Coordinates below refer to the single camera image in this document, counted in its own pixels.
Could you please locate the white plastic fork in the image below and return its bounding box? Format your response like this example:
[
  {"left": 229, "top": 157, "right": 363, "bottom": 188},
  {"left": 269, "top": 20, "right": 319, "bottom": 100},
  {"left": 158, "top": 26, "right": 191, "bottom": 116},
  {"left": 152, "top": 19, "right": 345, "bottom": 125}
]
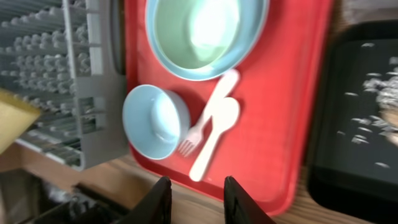
[{"left": 177, "top": 69, "right": 240, "bottom": 156}]

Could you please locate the green bowl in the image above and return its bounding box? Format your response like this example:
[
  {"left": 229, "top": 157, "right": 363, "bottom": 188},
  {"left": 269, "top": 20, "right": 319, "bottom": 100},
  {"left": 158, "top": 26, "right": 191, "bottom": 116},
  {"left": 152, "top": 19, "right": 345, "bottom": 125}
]
[{"left": 152, "top": 0, "right": 259, "bottom": 70}]

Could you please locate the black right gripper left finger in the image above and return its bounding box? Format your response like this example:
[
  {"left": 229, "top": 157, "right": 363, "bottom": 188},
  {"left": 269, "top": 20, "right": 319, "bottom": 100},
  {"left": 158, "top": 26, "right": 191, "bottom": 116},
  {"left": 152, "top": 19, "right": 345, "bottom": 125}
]
[{"left": 117, "top": 176, "right": 172, "bottom": 224}]

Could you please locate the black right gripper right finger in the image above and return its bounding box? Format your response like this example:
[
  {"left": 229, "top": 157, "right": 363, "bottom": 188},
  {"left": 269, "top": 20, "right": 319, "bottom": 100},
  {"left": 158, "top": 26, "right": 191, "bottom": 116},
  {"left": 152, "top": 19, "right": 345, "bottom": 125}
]
[{"left": 224, "top": 176, "right": 275, "bottom": 224}]

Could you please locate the black waste tray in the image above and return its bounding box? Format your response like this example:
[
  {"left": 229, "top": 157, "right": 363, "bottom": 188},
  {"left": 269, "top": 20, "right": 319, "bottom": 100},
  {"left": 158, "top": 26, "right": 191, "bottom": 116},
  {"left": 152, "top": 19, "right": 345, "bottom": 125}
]
[{"left": 307, "top": 20, "right": 397, "bottom": 223}]

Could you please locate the yellow plastic cup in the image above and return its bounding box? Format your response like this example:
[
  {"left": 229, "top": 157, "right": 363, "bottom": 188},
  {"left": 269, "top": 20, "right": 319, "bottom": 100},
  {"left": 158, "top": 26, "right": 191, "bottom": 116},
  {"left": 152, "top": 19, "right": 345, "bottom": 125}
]
[{"left": 0, "top": 89, "right": 40, "bottom": 153}]

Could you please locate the white rice pile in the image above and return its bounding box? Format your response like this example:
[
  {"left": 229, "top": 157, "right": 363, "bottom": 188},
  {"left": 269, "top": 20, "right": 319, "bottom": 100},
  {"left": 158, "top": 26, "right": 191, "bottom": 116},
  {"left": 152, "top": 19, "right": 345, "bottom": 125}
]
[{"left": 335, "top": 42, "right": 398, "bottom": 169}]

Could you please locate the white plastic spoon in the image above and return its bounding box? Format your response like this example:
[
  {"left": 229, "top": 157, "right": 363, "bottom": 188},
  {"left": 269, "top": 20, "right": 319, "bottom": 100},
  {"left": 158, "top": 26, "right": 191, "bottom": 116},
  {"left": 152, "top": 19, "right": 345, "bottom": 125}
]
[{"left": 189, "top": 97, "right": 240, "bottom": 182}]

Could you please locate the light blue small bowl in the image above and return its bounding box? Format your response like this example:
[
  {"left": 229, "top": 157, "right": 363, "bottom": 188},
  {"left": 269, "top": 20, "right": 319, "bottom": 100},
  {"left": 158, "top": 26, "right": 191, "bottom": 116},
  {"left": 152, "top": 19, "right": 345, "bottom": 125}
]
[{"left": 122, "top": 85, "right": 190, "bottom": 160}]

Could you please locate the grey dishwasher rack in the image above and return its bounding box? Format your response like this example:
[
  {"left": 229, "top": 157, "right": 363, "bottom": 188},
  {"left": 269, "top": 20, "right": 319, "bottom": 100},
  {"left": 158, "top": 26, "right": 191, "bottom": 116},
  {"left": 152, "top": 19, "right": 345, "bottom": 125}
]
[{"left": 1, "top": 0, "right": 127, "bottom": 171}]

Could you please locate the red plastic tray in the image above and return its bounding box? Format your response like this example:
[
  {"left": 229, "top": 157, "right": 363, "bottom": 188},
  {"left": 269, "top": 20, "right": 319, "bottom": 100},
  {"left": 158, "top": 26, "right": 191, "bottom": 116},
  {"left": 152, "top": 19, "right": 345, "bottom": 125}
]
[{"left": 131, "top": 0, "right": 333, "bottom": 215}]

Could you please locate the light blue plate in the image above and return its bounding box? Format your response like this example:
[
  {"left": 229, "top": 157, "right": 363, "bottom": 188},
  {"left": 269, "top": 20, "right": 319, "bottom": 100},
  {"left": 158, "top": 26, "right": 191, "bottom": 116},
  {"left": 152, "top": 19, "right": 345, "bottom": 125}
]
[{"left": 144, "top": 0, "right": 271, "bottom": 82}]

